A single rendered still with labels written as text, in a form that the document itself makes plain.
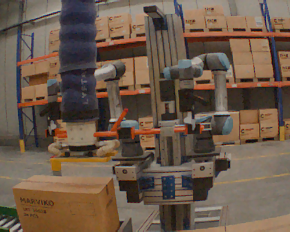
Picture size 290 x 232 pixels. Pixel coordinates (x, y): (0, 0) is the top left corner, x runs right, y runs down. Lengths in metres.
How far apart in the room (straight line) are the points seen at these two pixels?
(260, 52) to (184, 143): 6.74
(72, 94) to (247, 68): 7.37
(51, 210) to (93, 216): 0.27
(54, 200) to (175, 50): 1.35
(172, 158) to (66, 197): 0.92
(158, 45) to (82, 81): 0.83
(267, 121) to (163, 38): 6.75
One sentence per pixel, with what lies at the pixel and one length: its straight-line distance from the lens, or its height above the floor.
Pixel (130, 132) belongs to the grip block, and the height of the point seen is 1.25.
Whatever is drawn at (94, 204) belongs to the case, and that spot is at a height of 0.88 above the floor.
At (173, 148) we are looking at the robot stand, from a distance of 2.40.
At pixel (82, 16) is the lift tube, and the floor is 1.91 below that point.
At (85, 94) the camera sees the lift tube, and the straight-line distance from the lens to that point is 1.83.
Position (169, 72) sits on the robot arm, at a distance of 1.96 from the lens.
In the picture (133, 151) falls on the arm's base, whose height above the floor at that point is 1.07.
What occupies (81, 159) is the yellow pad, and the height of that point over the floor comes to 1.13.
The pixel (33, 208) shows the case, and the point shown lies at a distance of 2.00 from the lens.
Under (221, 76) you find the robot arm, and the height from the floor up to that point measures 1.52.
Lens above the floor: 1.43
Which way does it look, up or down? 3 degrees down
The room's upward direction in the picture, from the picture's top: 5 degrees counter-clockwise
